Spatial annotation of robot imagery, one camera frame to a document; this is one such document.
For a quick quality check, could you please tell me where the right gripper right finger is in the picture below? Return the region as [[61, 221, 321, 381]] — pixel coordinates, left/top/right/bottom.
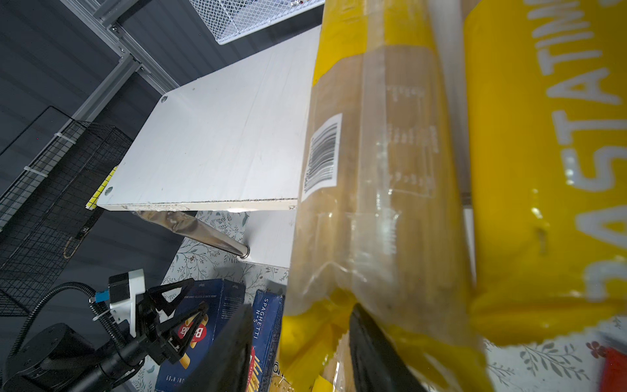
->
[[349, 304, 426, 392]]

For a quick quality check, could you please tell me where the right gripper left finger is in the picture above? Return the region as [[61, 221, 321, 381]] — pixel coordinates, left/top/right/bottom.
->
[[179, 304, 253, 392]]

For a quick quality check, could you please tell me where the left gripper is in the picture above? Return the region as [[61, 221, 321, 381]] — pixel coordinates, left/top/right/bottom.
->
[[112, 278, 208, 365]]

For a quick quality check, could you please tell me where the yellow barcode spaghetti bag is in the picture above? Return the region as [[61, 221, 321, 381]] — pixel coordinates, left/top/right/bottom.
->
[[279, 1, 492, 391]]

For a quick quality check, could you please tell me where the yellow Pastatime spaghetti bag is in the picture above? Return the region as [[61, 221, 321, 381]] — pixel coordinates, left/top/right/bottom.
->
[[462, 1, 626, 346]]

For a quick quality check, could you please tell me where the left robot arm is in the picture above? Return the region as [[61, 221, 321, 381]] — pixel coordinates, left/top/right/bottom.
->
[[2, 279, 208, 391]]

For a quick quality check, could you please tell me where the blue Barilla pasta box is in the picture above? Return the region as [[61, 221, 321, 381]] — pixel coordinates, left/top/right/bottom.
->
[[155, 279, 246, 391]]

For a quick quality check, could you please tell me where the white two-tier shelf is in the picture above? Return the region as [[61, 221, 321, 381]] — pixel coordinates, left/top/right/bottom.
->
[[97, 28, 321, 268]]

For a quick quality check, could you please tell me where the blue Barilla spaghetti box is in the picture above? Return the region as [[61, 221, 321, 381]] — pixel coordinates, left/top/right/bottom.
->
[[246, 290, 284, 392]]

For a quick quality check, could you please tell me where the yellow brush in basket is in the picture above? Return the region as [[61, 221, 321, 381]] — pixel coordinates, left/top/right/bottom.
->
[[85, 167, 118, 211]]

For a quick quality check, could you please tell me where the red yellow spaghetti bag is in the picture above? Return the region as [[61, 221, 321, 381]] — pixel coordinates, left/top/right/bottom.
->
[[599, 348, 627, 392]]

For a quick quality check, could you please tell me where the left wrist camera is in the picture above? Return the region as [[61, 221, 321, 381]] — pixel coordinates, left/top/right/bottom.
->
[[91, 269, 146, 338]]

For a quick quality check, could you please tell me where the black wire basket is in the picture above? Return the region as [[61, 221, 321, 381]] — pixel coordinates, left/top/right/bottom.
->
[[1, 106, 132, 317]]

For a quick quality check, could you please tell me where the white wire mesh basket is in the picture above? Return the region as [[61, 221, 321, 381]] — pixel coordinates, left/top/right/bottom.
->
[[189, 0, 325, 45]]

